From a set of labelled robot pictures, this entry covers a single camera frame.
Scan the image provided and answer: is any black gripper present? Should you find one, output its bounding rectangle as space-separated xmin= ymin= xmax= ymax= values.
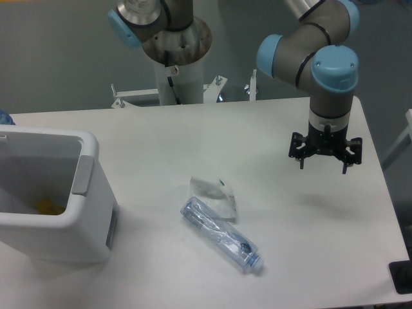
xmin=288 ymin=124 xmax=363 ymax=174

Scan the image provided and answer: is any clear plastic wrapper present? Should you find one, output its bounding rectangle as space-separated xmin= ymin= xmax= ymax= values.
xmin=189 ymin=176 xmax=237 ymax=223

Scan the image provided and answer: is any clear plastic bottle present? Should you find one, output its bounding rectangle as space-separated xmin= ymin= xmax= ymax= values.
xmin=180 ymin=196 xmax=264 ymax=274

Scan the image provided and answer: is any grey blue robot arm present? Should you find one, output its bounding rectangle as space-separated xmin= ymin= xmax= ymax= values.
xmin=108 ymin=1 xmax=362 ymax=167

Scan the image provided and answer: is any yellow trash in can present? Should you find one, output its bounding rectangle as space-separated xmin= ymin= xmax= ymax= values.
xmin=35 ymin=199 xmax=65 ymax=216

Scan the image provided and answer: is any white trash can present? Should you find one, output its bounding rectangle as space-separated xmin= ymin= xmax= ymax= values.
xmin=1 ymin=125 xmax=119 ymax=263

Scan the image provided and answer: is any black clamp at table edge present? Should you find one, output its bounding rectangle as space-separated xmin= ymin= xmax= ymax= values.
xmin=389 ymin=260 xmax=411 ymax=295

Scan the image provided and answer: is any blue object at left edge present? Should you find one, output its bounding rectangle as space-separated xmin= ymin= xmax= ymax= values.
xmin=0 ymin=109 xmax=15 ymax=125

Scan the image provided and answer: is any white frame at right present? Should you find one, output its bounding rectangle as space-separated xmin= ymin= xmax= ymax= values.
xmin=381 ymin=109 xmax=411 ymax=171

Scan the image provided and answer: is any white pedestal base bracket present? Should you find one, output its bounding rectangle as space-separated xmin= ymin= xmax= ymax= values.
xmin=111 ymin=75 xmax=228 ymax=109

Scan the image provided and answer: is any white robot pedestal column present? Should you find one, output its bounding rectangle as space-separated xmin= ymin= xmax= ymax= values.
xmin=141 ymin=16 xmax=213 ymax=106

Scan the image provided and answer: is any black cable on pedestal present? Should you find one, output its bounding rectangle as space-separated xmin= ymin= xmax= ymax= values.
xmin=164 ymin=50 xmax=182 ymax=106

